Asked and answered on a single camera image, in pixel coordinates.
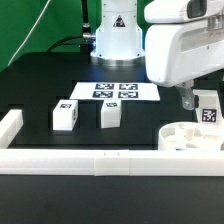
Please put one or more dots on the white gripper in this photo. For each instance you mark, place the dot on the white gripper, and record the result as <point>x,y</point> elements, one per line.
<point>185,41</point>

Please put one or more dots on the white round stool seat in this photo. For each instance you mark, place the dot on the white round stool seat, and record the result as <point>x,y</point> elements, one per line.
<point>190,136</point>

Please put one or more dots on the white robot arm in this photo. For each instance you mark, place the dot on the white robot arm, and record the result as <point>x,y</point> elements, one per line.
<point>119,39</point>

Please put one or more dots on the white sheet with markers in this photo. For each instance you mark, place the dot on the white sheet with markers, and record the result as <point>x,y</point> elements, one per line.
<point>110,90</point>

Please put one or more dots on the white U-shaped fence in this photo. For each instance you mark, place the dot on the white U-shaped fence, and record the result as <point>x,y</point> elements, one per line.
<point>160,162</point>

